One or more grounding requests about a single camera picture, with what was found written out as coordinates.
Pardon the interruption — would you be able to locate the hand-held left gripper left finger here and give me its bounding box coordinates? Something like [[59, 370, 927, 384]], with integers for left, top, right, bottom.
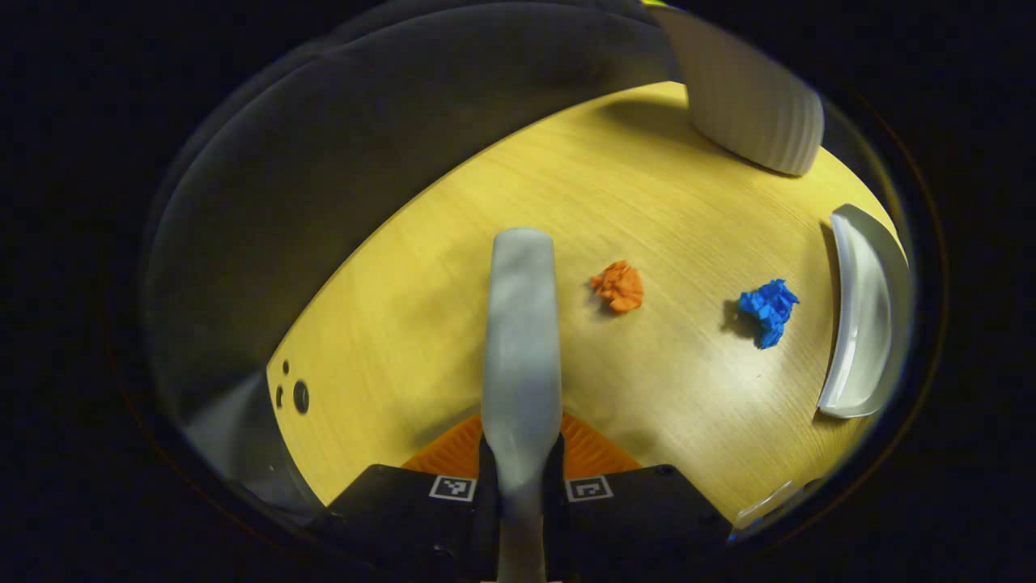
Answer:
[[320, 415, 501, 583]]

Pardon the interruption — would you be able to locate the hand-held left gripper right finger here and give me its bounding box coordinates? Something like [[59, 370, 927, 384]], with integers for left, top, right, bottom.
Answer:
[[544, 411, 733, 583]]

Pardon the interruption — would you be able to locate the small grey broom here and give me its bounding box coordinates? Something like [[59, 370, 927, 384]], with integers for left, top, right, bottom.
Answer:
[[481, 228, 564, 583]]

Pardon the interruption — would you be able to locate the orange paper trash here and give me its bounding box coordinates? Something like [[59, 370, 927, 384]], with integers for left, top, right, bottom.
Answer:
[[588, 260, 645, 313]]

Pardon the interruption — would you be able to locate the blue paper trash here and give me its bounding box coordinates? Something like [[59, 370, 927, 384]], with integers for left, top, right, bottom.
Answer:
[[737, 279, 800, 351]]

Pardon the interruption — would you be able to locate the grey plastic dustpan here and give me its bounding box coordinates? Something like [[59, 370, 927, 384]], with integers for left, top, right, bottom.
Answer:
[[816, 204, 914, 419]]

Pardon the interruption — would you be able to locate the white ribbed garbage bin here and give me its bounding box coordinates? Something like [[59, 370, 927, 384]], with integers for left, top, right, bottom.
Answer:
[[647, 4, 825, 177]]

